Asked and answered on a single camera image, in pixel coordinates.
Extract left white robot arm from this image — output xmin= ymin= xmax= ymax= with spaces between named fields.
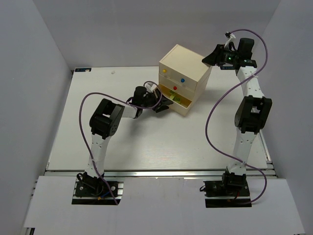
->
xmin=82 ymin=86 xmax=173 ymax=181

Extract left blue label sticker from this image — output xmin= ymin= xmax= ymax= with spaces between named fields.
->
xmin=75 ymin=68 xmax=91 ymax=72

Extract aluminium front rail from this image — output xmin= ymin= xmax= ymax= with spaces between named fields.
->
xmin=44 ymin=168 xmax=277 ymax=177

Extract purple cable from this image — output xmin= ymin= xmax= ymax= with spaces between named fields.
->
xmin=79 ymin=81 xmax=163 ymax=205
xmin=204 ymin=28 xmax=269 ymax=204

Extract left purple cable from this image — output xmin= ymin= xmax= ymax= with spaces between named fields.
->
xmin=79 ymin=81 xmax=163 ymax=205

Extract yellow knob drawer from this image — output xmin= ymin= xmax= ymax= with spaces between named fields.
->
xmin=159 ymin=62 xmax=172 ymax=79

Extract aluminium rail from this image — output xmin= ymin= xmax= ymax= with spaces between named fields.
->
xmin=44 ymin=168 xmax=277 ymax=177
xmin=238 ymin=66 xmax=274 ymax=169

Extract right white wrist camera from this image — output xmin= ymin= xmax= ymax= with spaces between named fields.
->
xmin=224 ymin=32 xmax=236 ymax=48

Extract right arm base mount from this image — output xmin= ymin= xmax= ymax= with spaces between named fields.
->
xmin=199 ymin=172 xmax=252 ymax=208

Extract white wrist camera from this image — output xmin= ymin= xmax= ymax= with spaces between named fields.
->
xmin=144 ymin=81 xmax=154 ymax=92
xmin=224 ymin=32 xmax=236 ymax=48

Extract cream drawer cabinet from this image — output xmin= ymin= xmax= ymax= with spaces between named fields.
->
xmin=159 ymin=44 xmax=212 ymax=107

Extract blue knob drawer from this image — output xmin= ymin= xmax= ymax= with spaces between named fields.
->
xmin=169 ymin=71 xmax=198 ymax=91

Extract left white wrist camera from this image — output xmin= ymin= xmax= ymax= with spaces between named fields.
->
xmin=144 ymin=81 xmax=154 ymax=92

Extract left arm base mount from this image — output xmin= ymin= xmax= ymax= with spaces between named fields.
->
xmin=71 ymin=172 xmax=123 ymax=206

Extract aluminium right rail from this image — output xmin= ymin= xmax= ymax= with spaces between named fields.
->
xmin=238 ymin=66 xmax=274 ymax=169

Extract red knob drawer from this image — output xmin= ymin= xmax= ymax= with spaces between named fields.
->
xmin=158 ymin=74 xmax=196 ymax=100
xmin=159 ymin=84 xmax=192 ymax=117

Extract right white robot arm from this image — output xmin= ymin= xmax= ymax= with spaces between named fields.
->
xmin=202 ymin=38 xmax=272 ymax=187

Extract right blue label sticker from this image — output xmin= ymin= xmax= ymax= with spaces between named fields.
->
xmin=220 ymin=66 xmax=235 ymax=71

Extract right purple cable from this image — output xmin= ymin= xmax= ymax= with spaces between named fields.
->
xmin=204 ymin=28 xmax=269 ymax=204

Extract blue label sticker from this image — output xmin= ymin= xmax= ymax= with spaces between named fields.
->
xmin=220 ymin=66 xmax=235 ymax=71
xmin=75 ymin=68 xmax=91 ymax=72

